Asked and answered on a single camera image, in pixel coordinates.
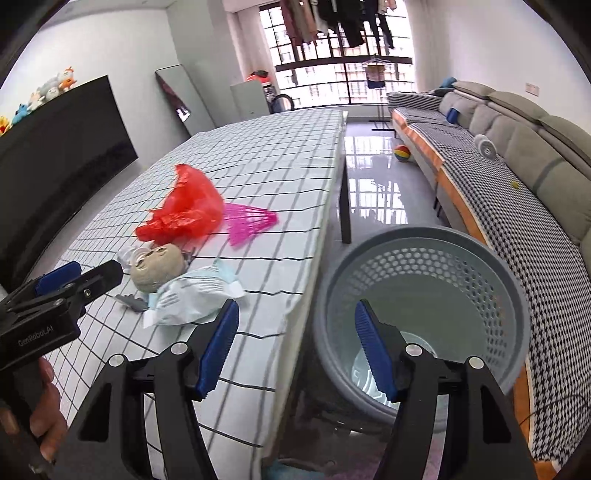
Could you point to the checked white tablecloth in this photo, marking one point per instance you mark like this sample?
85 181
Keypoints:
258 161

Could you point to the black window grille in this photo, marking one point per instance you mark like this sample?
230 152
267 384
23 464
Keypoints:
323 60

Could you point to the grey fabric sofa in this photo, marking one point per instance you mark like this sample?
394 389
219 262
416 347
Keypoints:
526 138

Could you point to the black clothes drying stand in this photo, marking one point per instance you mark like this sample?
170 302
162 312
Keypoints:
382 106

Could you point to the blue plush toy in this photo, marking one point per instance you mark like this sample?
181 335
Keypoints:
21 114

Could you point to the white grey plush toy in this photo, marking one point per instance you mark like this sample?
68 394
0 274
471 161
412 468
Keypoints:
53 87

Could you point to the leaning floor mirror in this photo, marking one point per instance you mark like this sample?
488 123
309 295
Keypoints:
189 99

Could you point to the dark blue cushion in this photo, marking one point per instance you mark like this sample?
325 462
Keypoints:
448 83

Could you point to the row of hanging clothes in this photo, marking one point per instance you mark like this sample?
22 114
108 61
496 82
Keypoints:
337 18

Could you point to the white low cabinet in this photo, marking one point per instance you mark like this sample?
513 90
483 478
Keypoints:
249 101

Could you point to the yellow plush toy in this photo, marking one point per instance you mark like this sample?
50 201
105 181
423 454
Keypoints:
4 124

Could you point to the houndstooth sofa cover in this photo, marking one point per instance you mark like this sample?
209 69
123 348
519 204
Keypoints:
415 104
531 240
438 138

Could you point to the wall switch plate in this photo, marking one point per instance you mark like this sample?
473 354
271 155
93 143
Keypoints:
533 89

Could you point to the red plastic bag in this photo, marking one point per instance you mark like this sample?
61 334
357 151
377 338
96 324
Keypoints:
194 198

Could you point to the white paper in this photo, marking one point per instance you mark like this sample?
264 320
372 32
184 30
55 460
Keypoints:
125 259

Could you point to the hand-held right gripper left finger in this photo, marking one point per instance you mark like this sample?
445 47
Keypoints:
217 350

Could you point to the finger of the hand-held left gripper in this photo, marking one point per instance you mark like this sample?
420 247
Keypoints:
99 281
57 276

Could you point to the pale plush toy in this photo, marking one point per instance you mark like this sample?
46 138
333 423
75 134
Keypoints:
38 100

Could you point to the red round object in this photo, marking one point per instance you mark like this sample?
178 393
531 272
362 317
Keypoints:
258 77

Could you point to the black round fan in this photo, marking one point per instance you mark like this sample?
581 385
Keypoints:
283 104

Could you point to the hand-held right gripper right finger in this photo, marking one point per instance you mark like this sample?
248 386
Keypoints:
374 350

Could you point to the black television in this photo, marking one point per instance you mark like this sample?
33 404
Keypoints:
55 161

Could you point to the pink plastic shuttlecock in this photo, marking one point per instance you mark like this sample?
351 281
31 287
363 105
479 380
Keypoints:
249 221

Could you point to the grey perforated plastic basket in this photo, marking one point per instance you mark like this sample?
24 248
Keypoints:
461 258

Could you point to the person's left hand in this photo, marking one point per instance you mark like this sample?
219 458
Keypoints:
50 415

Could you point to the white wet wipes packet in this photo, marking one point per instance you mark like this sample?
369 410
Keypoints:
184 300

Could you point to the blue cylindrical pillow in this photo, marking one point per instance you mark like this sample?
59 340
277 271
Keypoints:
453 115

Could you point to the orange white plush toy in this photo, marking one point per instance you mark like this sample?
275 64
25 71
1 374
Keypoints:
67 78

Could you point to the colourful striped ball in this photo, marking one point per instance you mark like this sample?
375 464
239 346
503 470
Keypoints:
402 153

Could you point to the blue face mask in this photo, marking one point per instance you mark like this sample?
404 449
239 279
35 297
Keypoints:
226 274

